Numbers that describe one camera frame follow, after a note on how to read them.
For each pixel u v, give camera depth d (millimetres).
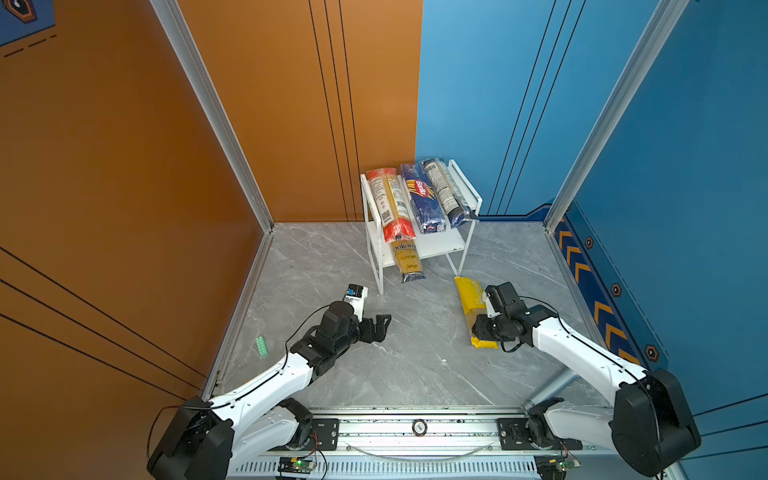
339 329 633
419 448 725
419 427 753
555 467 701
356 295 726
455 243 948
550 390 784
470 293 943
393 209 737
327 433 737
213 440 400
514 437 725
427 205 738
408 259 862
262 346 871
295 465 709
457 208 741
